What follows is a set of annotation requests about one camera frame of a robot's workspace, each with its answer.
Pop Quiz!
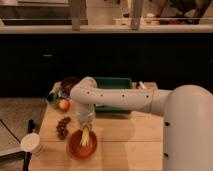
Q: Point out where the green tray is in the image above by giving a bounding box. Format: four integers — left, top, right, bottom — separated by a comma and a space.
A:
95, 77, 132, 114

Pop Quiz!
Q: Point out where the black handled utensil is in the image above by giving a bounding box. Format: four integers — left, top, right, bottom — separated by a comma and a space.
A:
23, 119, 36, 171

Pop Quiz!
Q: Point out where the bunch of dark grapes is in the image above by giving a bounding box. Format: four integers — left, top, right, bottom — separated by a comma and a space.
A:
56, 117, 71, 140

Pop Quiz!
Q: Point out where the white cup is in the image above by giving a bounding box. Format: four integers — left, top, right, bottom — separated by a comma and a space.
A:
20, 133, 42, 154

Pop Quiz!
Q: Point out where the yellow banana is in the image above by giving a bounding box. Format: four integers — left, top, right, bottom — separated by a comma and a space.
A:
80, 125, 90, 146

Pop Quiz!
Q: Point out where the red apple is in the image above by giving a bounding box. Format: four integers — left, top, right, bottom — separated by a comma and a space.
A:
58, 99, 70, 111

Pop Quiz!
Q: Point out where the white small object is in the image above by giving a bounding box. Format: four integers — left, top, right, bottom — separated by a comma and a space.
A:
138, 81, 147, 89

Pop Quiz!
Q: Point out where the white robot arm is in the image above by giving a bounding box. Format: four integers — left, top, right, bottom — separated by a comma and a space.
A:
70, 77, 213, 171

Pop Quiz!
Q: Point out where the dark red bowl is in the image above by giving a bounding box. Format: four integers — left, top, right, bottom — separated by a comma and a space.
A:
61, 77, 80, 95

